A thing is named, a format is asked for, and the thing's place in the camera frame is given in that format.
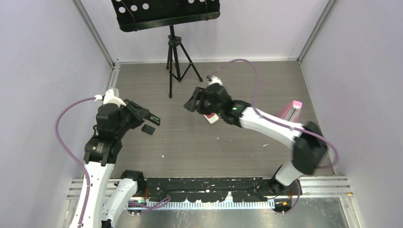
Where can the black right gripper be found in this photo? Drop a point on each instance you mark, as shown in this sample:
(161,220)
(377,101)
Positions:
(198,95)

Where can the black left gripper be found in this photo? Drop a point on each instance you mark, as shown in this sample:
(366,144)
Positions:
(139,113)

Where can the white remote control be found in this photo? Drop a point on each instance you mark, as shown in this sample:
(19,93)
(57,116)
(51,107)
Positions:
(211,118)

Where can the black remote battery cover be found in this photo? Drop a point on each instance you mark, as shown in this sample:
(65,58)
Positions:
(148,129)

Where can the black remote control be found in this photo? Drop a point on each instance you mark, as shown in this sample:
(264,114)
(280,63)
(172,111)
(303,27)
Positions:
(154,119)

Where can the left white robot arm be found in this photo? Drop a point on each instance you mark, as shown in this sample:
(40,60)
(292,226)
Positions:
(113,121)

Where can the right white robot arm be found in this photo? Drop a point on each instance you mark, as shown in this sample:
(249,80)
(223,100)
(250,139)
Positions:
(305,140)

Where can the pink metronome box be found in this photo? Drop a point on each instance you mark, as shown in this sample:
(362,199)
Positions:
(291,112)

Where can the black music stand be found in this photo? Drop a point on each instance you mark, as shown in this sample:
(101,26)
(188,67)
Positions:
(136,15)

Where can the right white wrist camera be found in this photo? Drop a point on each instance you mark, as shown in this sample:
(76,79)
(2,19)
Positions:
(211,79)

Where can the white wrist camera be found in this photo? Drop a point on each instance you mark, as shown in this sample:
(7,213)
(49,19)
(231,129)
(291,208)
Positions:
(111,96)
(211,79)

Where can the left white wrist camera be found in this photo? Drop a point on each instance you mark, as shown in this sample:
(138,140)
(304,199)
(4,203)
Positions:
(111,96)

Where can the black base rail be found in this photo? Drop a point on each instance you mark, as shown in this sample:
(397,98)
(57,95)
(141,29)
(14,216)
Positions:
(215,193)

